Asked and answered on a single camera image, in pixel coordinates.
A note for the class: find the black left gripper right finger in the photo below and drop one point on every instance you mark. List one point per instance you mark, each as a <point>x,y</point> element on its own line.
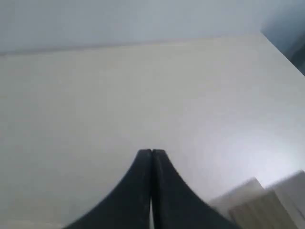
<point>175,205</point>

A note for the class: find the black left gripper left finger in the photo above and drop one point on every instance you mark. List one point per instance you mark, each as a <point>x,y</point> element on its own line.
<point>128,204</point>

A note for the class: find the large wooden cube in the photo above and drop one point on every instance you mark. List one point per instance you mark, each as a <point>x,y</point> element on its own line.
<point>279,206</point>

